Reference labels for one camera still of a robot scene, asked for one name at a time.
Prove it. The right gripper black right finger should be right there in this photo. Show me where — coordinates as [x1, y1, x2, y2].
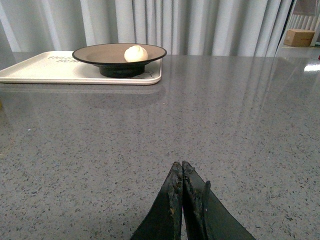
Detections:
[182, 161, 254, 240]

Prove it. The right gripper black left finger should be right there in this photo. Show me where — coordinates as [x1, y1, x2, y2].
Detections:
[131, 162, 183, 240]

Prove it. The white steamed bun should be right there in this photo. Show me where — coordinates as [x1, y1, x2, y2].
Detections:
[124, 45, 149, 63]

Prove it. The tan plate with black rim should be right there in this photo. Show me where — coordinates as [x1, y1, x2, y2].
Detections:
[72, 43, 167, 79]

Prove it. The cream bear-print tray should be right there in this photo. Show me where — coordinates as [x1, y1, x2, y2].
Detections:
[0, 51, 162, 85]

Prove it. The grey pleated curtain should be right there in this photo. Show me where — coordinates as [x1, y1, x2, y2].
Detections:
[0, 0, 293, 57]

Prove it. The brown cardboard box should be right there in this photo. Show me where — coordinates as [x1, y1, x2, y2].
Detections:
[283, 29, 315, 47]

